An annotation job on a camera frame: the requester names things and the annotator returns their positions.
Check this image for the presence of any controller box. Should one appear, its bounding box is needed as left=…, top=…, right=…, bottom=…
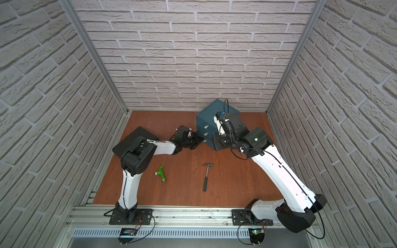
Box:
left=118, top=228, right=138, bottom=244
left=248, top=228, right=265, bottom=246

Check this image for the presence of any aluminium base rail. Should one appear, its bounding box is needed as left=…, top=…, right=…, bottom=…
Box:
left=66, top=205, right=320, bottom=239

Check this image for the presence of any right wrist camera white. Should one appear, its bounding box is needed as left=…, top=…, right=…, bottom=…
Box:
left=214, top=112, right=226, bottom=137

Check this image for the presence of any teal drawer cabinet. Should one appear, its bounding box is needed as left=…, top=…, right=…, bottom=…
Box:
left=196, top=99, right=225, bottom=140

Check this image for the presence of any left corner aluminium post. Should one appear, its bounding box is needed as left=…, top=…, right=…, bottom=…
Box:
left=60, top=0, right=129, bottom=115

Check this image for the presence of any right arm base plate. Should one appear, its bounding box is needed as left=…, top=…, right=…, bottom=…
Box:
left=231, top=209, right=274, bottom=226

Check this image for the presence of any right controller box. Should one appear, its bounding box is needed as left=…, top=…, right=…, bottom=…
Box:
left=248, top=228, right=265, bottom=246

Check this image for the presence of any left controller box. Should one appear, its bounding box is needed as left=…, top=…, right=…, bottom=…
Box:
left=118, top=228, right=138, bottom=244

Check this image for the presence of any black tool case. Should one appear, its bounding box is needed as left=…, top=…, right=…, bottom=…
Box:
left=112, top=127, right=159, bottom=158

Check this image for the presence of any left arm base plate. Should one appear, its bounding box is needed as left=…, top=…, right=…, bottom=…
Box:
left=109, top=208, right=154, bottom=226

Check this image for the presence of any teal bottom drawer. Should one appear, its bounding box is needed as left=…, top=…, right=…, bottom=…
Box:
left=196, top=131, right=215, bottom=150

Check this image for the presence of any steel claw hammer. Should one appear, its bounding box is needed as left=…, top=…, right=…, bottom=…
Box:
left=203, top=163, right=214, bottom=192

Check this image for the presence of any corner aluminium post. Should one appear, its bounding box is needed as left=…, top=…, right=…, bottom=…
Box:
left=60, top=0, right=129, bottom=115
left=266, top=0, right=327, bottom=114

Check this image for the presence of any green toy drill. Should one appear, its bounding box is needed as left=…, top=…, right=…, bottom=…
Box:
left=155, top=165, right=166, bottom=183

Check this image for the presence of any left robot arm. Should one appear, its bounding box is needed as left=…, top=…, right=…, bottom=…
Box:
left=112, top=126, right=204, bottom=223

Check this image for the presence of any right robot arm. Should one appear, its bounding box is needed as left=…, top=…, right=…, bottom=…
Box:
left=213, top=112, right=327, bottom=233

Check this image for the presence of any right corner aluminium post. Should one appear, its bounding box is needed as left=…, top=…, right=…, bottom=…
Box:
left=266, top=0, right=327, bottom=114

